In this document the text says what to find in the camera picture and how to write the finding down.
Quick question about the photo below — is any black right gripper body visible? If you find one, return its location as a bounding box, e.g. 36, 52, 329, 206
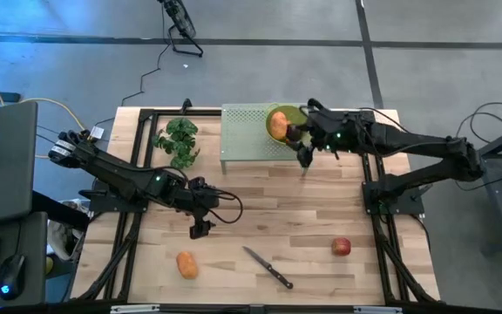
307, 106, 359, 154

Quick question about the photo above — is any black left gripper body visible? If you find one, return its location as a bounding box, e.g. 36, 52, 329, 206
185, 185, 228, 223

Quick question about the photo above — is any green plastic colander bowl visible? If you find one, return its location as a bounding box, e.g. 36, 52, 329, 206
264, 103, 311, 146

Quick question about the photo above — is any orange mandarin fruit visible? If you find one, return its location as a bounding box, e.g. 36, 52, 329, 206
175, 250, 200, 281
269, 111, 290, 141

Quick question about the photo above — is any red apple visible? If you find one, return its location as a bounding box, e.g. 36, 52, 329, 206
331, 236, 352, 257

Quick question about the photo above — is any pale green perforated metal shelf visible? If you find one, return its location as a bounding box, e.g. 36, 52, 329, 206
220, 103, 317, 175

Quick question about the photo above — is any green potted plant white pot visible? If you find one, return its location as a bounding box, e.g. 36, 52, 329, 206
152, 116, 201, 170

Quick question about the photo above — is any white plastic bag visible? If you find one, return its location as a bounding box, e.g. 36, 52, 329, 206
46, 198, 89, 263

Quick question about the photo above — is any dark grey desk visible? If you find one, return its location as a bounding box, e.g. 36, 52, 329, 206
0, 211, 48, 309

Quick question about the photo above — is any black floor fan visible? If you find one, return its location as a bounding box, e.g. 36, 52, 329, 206
157, 0, 205, 58

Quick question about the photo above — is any black computer mouse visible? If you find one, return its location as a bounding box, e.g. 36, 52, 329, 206
0, 254, 27, 301

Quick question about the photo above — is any grey computer monitor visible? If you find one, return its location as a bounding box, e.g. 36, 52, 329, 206
0, 101, 38, 228

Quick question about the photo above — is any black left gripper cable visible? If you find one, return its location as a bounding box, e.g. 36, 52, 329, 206
207, 187, 244, 226

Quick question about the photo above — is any black-handled kitchen knife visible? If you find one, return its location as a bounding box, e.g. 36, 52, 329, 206
241, 245, 295, 290

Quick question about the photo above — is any black metal table frame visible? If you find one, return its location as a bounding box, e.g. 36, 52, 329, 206
76, 107, 442, 304

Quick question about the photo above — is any black fan power cable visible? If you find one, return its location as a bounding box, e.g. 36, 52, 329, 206
93, 8, 172, 127

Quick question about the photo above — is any black floor cable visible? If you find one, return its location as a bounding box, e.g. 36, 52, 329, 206
453, 167, 502, 193
453, 102, 502, 140

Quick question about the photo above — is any yellow cable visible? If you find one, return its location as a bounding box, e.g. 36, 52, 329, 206
0, 72, 87, 132

